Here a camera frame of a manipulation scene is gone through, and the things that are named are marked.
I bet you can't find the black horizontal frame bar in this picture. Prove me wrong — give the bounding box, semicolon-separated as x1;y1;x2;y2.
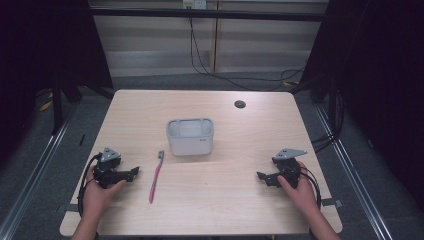
89;7;330;23

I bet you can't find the pink toothbrush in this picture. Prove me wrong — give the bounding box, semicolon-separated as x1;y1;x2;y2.
148;149;166;205

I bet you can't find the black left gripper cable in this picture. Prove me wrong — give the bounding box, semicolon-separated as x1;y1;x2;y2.
76;152;104;218

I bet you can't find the person's left hand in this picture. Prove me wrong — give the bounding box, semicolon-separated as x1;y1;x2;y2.
81;178;128;222

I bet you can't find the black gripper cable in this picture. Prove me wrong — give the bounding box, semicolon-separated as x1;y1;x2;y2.
299;166;323;210
76;152;104;218

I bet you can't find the black hanging wall cable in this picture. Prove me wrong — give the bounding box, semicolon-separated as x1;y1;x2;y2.
188;16;307;92

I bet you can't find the black cable bundle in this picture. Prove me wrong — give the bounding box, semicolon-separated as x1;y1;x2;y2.
310;74;346;155

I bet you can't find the person's right hand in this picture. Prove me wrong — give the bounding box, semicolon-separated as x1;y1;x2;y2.
276;161;318;218

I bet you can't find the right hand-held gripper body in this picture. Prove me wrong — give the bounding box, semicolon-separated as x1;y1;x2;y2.
271;147;308;190

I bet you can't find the black metal stand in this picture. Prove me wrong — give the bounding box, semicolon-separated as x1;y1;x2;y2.
50;85;65;136

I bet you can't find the grey tape strip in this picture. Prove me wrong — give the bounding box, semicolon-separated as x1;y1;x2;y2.
55;203;80;215
320;198;344;209

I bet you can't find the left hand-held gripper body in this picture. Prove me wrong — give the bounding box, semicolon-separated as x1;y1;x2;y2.
93;147;123;190

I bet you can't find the yellow floor object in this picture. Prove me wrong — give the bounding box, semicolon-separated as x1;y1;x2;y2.
37;92;54;113

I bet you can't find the white plastic container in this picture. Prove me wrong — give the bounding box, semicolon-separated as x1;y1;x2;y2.
165;117;215;157

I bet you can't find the white wall socket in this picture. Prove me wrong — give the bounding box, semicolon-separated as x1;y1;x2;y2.
182;0;208;10

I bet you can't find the metal floor rail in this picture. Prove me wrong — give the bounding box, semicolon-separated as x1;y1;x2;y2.
313;103;396;240
0;99;80;240

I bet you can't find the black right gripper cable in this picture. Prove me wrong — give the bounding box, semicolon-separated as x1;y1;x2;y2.
299;166;323;210

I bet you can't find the black curtain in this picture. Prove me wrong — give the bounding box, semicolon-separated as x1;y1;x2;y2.
299;0;424;214
0;0;115;164

